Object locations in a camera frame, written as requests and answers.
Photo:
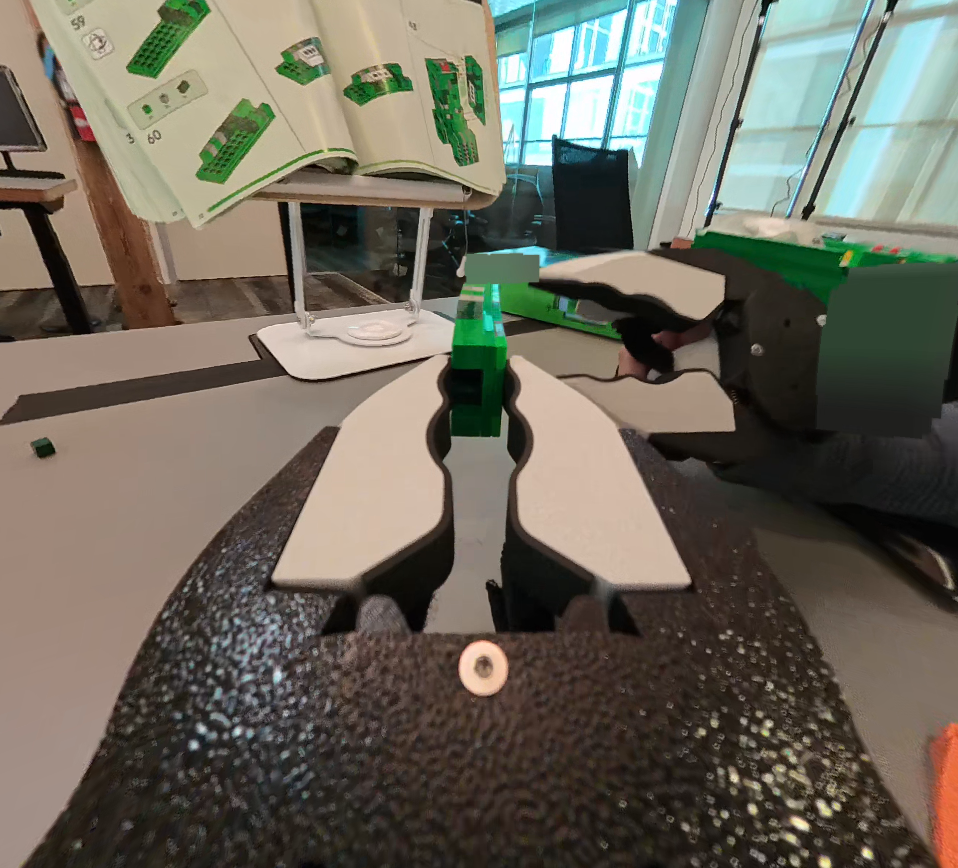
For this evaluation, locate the green plastic storage bin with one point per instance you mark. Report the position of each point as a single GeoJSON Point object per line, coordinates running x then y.
{"type": "Point", "coordinates": [756, 262]}

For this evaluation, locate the black office chair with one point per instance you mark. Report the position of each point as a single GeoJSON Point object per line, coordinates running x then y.
{"type": "Point", "coordinates": [591, 194]}

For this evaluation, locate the white book stand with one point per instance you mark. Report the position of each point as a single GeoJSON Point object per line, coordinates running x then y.
{"type": "Point", "coordinates": [337, 348]}

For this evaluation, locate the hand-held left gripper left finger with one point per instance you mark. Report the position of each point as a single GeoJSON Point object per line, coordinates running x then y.
{"type": "Point", "coordinates": [374, 494]}

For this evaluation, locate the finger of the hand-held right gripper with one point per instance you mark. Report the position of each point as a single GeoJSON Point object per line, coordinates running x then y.
{"type": "Point", "coordinates": [651, 281]}
{"type": "Point", "coordinates": [673, 408]}

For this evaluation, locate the wooden post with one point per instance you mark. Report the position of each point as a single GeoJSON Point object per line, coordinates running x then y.
{"type": "Point", "coordinates": [127, 247]}

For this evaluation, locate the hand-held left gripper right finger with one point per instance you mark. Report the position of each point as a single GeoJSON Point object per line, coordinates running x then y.
{"type": "Point", "coordinates": [591, 501]}

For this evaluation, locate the computer monitor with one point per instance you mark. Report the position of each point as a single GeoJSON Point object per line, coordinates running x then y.
{"type": "Point", "coordinates": [19, 108]}

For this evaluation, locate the green lego side panel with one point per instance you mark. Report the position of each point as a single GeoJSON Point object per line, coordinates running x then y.
{"type": "Point", "coordinates": [479, 359]}

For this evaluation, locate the small green lego brick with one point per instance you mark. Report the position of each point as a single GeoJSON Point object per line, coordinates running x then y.
{"type": "Point", "coordinates": [43, 447]}

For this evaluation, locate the standing desk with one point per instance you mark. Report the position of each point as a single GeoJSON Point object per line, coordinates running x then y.
{"type": "Point", "coordinates": [30, 188]}

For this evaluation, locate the lego instruction booklet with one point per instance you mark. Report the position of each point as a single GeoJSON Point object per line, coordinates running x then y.
{"type": "Point", "coordinates": [224, 60]}

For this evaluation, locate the person's right hand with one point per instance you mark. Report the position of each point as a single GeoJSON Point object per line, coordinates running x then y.
{"type": "Point", "coordinates": [677, 342]}

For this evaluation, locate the green lego set box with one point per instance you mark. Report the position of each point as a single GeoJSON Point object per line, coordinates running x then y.
{"type": "Point", "coordinates": [524, 303]}

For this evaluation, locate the white plastic bag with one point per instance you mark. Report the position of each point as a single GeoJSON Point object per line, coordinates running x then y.
{"type": "Point", "coordinates": [771, 226]}

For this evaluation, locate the red fire extinguisher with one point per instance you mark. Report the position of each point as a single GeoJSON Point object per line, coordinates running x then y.
{"type": "Point", "coordinates": [78, 112]}

